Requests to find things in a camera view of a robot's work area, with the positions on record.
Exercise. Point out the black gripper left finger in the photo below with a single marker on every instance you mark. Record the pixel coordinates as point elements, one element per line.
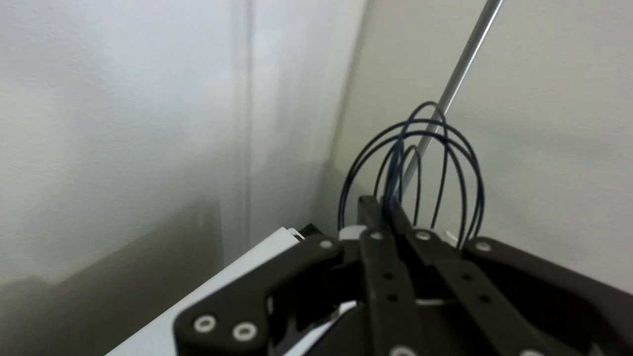
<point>273,305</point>

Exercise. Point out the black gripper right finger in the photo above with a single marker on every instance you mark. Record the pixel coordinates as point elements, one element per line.
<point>518,303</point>

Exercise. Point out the black wire whisk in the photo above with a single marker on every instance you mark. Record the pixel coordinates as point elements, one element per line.
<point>425,121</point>

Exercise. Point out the white corner pipe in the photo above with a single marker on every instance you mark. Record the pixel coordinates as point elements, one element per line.
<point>465,60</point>

